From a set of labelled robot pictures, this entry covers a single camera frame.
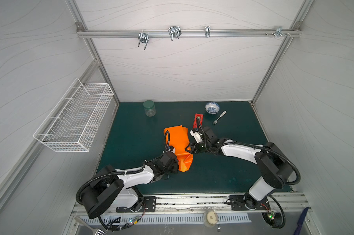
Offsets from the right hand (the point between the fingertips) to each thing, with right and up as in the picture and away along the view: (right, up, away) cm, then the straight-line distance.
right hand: (190, 145), depth 88 cm
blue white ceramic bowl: (+20, +24, +26) cm, 41 cm away
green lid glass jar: (-29, +24, +18) cm, 41 cm away
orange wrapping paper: (-8, +5, +3) cm, 10 cm away
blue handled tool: (+53, -33, -18) cm, 65 cm away
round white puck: (+8, -26, -27) cm, 38 cm away
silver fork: (+22, +14, +22) cm, 34 cm away
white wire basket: (-57, +14, -20) cm, 62 cm away
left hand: (-6, -10, -1) cm, 12 cm away
